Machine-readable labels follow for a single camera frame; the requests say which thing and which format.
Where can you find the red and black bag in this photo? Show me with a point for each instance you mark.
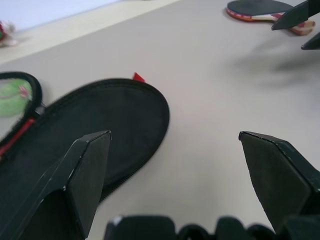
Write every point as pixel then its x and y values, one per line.
pixel 125 112

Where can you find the small plush dog toy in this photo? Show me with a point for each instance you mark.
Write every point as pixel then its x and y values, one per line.
pixel 6 35

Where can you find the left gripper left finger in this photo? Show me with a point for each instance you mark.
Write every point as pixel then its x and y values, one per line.
pixel 82 175

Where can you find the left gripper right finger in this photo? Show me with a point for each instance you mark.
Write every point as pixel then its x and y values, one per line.
pixel 272 175

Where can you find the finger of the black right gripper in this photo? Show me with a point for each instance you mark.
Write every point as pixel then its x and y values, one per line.
pixel 297 13
pixel 313 43

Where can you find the table tennis paddle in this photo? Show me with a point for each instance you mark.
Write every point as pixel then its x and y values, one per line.
pixel 255 7

